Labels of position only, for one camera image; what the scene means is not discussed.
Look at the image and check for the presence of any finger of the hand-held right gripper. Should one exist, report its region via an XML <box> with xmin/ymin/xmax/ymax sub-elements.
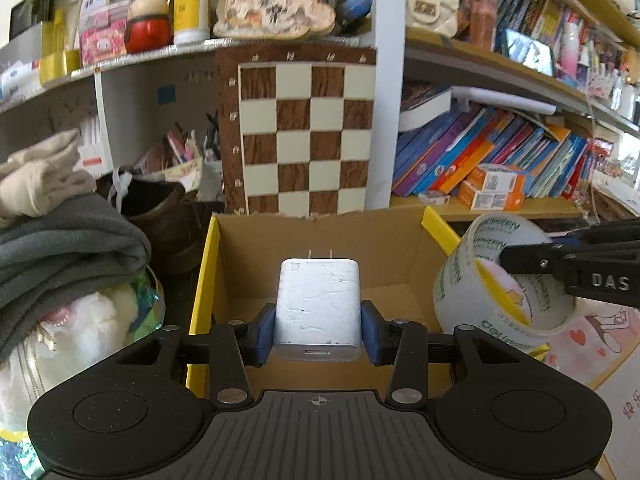
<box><xmin>499</xmin><ymin>243</ymin><xmax>581</xmax><ymax>286</ymax></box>
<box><xmin>546</xmin><ymin>220</ymin><xmax>640</xmax><ymax>247</ymax></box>

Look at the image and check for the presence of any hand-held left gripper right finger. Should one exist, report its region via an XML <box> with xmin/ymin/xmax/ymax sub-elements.
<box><xmin>360</xmin><ymin>300</ymin><xmax>482</xmax><ymax>406</ymax></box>

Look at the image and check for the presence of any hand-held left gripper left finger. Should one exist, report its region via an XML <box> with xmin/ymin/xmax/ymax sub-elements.
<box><xmin>164</xmin><ymin>304</ymin><xmax>277</xmax><ymax>407</ymax></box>

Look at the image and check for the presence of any white charger plug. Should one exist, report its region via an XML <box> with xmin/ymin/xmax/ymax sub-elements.
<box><xmin>274</xmin><ymin>249</ymin><xmax>363</xmax><ymax>364</ymax></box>

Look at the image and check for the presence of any cardboard box with yellow edges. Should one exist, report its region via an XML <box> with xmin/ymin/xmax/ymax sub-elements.
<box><xmin>186</xmin><ymin>205</ymin><xmax>552</xmax><ymax>403</ymax></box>

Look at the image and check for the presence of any clear packing tape roll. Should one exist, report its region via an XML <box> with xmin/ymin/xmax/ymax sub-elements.
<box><xmin>432</xmin><ymin>213</ymin><xmax>587</xmax><ymax>354</ymax></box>

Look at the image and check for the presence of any pink cartoon printed paper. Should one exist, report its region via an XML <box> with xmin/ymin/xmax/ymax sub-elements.
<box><xmin>543</xmin><ymin>302</ymin><xmax>640</xmax><ymax>413</ymax></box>

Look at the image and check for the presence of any orange and white box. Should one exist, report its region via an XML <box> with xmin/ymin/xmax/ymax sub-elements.
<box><xmin>457</xmin><ymin>180</ymin><xmax>526</xmax><ymax>212</ymax></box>
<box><xmin>466</xmin><ymin>163</ymin><xmax>532</xmax><ymax>193</ymax></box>

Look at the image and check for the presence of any row of leaning colourful books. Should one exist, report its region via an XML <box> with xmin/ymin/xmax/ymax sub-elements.
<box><xmin>392</xmin><ymin>103</ymin><xmax>592</xmax><ymax>200</ymax></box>

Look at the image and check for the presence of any brown leather shoe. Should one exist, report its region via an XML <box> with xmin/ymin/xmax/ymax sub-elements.
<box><xmin>96</xmin><ymin>178</ymin><xmax>227</xmax><ymax>277</ymax></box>

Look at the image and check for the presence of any white plush toy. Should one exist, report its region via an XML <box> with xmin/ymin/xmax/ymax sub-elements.
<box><xmin>0</xmin><ymin>280</ymin><xmax>167</xmax><ymax>433</ymax></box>

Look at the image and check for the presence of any thick white-paged book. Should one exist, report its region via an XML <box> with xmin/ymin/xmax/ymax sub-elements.
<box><xmin>399</xmin><ymin>84</ymin><xmax>558</xmax><ymax>133</ymax></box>

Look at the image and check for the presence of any brown and white chessboard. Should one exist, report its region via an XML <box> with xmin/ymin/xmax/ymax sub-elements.
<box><xmin>215</xmin><ymin>47</ymin><xmax>379</xmax><ymax>219</ymax></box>

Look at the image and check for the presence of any grey folded cloth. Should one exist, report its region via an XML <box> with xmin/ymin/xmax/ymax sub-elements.
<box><xmin>0</xmin><ymin>192</ymin><xmax>153</xmax><ymax>364</ymax></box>

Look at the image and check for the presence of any row of upright shelf books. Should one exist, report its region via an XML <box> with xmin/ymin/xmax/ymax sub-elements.
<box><xmin>492</xmin><ymin>0</ymin><xmax>629</xmax><ymax>68</ymax></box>

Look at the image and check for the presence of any pink spray bottle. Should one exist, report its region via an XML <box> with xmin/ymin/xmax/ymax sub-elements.
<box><xmin>469</xmin><ymin>0</ymin><xmax>500</xmax><ymax>52</ymax></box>

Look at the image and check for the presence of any white chopstick packet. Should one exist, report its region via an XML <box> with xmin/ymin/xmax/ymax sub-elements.
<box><xmin>75</xmin><ymin>67</ymin><xmax>117</xmax><ymax>177</ymax></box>

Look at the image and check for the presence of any beige cloth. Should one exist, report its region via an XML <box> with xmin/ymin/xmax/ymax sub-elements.
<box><xmin>0</xmin><ymin>128</ymin><xmax>98</xmax><ymax>220</ymax></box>

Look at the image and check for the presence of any floral wooden plaque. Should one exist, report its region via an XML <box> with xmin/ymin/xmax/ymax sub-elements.
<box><xmin>207</xmin><ymin>0</ymin><xmax>338</xmax><ymax>41</ymax></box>

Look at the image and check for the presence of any red round doll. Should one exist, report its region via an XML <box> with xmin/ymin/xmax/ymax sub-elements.
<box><xmin>124</xmin><ymin>0</ymin><xmax>174</xmax><ymax>55</ymax></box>

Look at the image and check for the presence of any white pill bottle yellow label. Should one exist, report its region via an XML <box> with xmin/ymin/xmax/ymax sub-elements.
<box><xmin>172</xmin><ymin>0</ymin><xmax>213</xmax><ymax>46</ymax></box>

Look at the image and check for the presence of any pink printed box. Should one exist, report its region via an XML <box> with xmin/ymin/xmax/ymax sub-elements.
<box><xmin>78</xmin><ymin>0</ymin><xmax>132</xmax><ymax>67</ymax></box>

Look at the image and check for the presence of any small photo frame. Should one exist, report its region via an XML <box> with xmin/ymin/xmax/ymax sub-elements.
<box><xmin>502</xmin><ymin>27</ymin><xmax>556</xmax><ymax>78</ymax></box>

